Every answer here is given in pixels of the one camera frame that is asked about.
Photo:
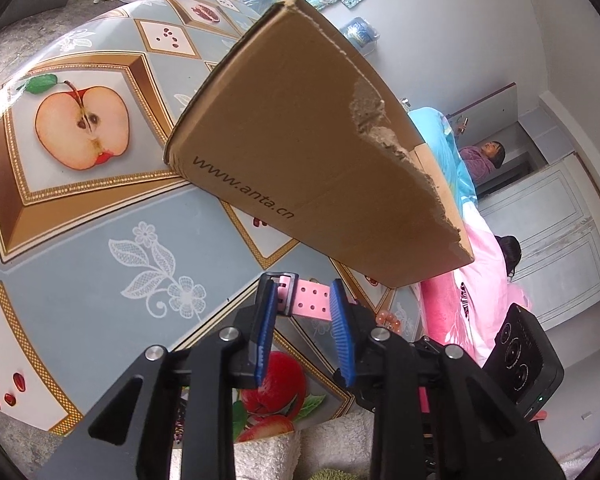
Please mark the white cabinet doors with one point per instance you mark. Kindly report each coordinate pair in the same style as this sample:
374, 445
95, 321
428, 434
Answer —
565, 240

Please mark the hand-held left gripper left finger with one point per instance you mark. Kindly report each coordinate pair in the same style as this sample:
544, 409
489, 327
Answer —
262, 332

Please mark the white fluffy cloth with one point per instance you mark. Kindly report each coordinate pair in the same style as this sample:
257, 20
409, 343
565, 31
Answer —
330, 455

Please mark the black and pink smartwatch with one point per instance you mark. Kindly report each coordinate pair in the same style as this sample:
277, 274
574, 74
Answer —
305, 302

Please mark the pink floral blanket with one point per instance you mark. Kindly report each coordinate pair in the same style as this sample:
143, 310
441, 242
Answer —
475, 285

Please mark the blue water jug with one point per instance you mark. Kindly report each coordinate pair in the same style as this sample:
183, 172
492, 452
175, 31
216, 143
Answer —
360, 32

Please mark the green fuzzy cloth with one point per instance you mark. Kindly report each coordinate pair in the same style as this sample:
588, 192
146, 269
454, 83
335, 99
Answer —
337, 475

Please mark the fruit printed tablecloth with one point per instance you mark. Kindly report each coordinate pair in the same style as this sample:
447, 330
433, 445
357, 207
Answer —
105, 220

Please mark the brown cardboard box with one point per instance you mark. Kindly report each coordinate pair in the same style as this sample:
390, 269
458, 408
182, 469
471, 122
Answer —
290, 150

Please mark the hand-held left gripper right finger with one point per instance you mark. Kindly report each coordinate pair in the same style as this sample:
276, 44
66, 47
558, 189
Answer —
340, 335

